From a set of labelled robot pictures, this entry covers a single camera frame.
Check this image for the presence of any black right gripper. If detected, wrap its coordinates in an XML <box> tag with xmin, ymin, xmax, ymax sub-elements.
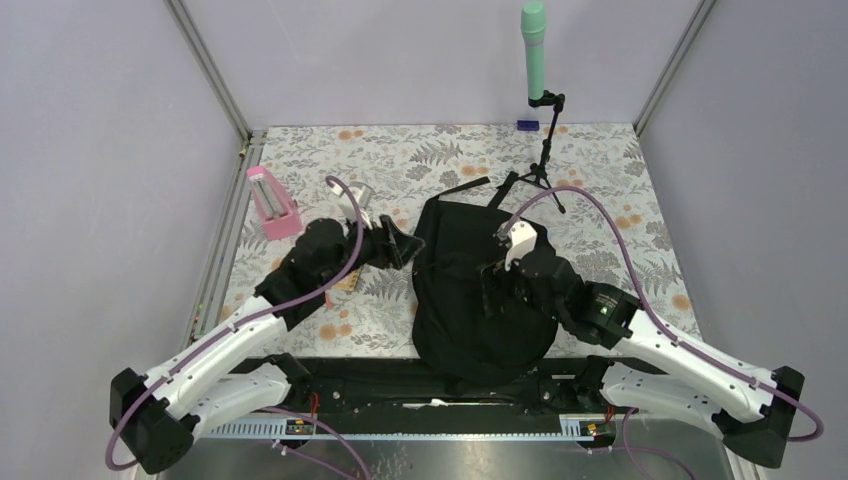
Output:
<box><xmin>468</xmin><ymin>255</ymin><xmax>566</xmax><ymax>323</ymax></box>

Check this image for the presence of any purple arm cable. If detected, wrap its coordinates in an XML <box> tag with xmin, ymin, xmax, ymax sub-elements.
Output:
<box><xmin>500</xmin><ymin>185</ymin><xmax>826</xmax><ymax>443</ymax></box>
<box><xmin>105</xmin><ymin>175</ymin><xmax>367</xmax><ymax>473</ymax></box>

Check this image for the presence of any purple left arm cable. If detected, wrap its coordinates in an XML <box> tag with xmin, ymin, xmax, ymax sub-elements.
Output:
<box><xmin>105</xmin><ymin>175</ymin><xmax>367</xmax><ymax>473</ymax></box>

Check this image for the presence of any mint green microphone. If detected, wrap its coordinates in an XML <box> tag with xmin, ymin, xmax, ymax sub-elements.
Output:
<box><xmin>520</xmin><ymin>1</ymin><xmax>547</xmax><ymax>107</ymax></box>

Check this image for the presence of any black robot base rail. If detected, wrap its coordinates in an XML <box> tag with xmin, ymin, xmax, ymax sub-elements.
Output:
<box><xmin>233</xmin><ymin>354</ymin><xmax>626</xmax><ymax>437</ymax></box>

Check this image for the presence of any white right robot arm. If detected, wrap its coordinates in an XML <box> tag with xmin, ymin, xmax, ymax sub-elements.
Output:
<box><xmin>480</xmin><ymin>254</ymin><xmax>805</xmax><ymax>469</ymax></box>

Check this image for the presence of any black microphone tripod stand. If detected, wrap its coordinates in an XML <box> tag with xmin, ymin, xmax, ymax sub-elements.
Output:
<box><xmin>504</xmin><ymin>89</ymin><xmax>565</xmax><ymax>192</ymax></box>

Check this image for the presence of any orange spiral notebook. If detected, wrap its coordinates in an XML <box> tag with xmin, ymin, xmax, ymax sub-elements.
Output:
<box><xmin>333</xmin><ymin>269</ymin><xmax>362</xmax><ymax>292</ymax></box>

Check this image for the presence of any small blue block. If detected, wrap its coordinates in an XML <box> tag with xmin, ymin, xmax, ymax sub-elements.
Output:
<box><xmin>516</xmin><ymin>120</ymin><xmax>540</xmax><ymax>131</ymax></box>

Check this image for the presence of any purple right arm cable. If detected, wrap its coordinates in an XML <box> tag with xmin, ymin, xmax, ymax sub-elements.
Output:
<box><xmin>500</xmin><ymin>185</ymin><xmax>826</xmax><ymax>443</ymax></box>

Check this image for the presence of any black student backpack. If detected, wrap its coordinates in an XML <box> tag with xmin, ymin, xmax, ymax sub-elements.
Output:
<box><xmin>411</xmin><ymin>192</ymin><xmax>557</xmax><ymax>387</ymax></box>

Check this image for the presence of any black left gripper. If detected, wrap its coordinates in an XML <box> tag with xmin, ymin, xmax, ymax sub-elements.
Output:
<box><xmin>321</xmin><ymin>208</ymin><xmax>424</xmax><ymax>289</ymax></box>

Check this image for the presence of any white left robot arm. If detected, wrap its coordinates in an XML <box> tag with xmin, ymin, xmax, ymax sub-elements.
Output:
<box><xmin>105</xmin><ymin>215</ymin><xmax>425</xmax><ymax>474</ymax></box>

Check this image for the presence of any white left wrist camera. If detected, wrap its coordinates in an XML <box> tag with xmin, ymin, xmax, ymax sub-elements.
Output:
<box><xmin>331</xmin><ymin>182</ymin><xmax>374</xmax><ymax>229</ymax></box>

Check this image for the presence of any floral table mat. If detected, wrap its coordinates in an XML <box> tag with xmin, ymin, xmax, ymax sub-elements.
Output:
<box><xmin>218</xmin><ymin>123</ymin><xmax>700</xmax><ymax>358</ymax></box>

